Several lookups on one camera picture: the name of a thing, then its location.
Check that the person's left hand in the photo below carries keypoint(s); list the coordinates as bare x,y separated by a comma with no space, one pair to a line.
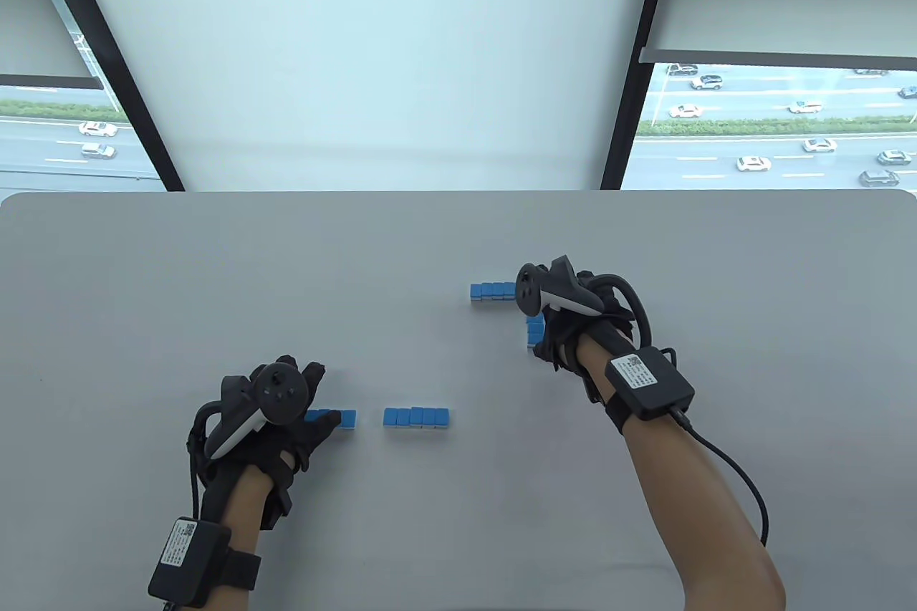
311,435

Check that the person's right hand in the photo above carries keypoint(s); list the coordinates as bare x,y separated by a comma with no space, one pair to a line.
566,335

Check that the blue mahjong tile wall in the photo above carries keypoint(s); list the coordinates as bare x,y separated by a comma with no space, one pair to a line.
534,332
415,417
491,291
344,417

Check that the person's right forearm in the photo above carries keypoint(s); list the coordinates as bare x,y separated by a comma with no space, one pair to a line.
688,496

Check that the black white handheld controller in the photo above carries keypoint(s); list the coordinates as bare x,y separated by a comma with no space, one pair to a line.
530,289
279,390

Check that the wide white roller blind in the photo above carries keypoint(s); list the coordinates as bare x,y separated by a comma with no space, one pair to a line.
358,52

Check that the black window frame pillar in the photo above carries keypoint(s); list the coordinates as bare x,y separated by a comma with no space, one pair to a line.
637,66
107,59

